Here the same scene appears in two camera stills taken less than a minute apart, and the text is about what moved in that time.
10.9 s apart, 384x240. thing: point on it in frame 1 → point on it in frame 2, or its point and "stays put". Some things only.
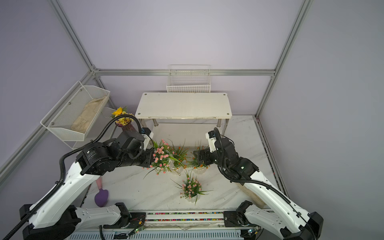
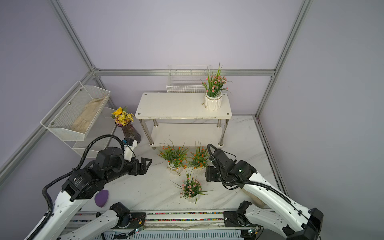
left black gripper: x=149 y=158 → x=134 y=163
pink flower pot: x=191 y=187 stays put
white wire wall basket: x=189 y=78 stays put
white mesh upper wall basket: x=74 y=116 stays put
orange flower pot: x=198 y=167 stays put
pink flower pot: x=162 y=158 → x=214 y=85
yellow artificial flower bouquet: x=123 y=120 stays put
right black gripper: x=201 y=158 → x=210 y=173
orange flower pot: x=178 y=157 stays put
